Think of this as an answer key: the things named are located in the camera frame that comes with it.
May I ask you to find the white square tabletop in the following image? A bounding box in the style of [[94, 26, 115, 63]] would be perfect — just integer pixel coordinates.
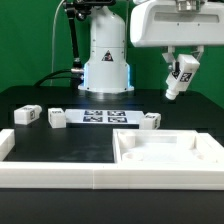
[[112, 128, 214, 164]]

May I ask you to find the black cable bundle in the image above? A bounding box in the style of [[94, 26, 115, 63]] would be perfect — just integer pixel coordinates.
[[34, 68, 84, 88]]

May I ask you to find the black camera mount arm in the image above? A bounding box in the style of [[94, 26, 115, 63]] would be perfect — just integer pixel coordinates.
[[63, 0, 116, 89]]

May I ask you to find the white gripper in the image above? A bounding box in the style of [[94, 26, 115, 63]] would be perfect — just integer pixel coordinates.
[[130, 0, 224, 72]]

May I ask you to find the white U-shaped obstacle fence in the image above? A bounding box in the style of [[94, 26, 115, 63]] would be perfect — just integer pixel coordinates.
[[0, 129, 224, 190]]

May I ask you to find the white thin cable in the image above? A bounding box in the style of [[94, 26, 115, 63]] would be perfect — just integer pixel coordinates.
[[49, 0, 66, 87]]

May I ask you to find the white fiducial tag plate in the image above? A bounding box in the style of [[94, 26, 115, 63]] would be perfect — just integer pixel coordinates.
[[65, 109, 144, 124]]

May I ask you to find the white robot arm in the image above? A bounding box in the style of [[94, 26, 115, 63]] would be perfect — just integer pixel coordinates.
[[79, 0, 224, 100]]

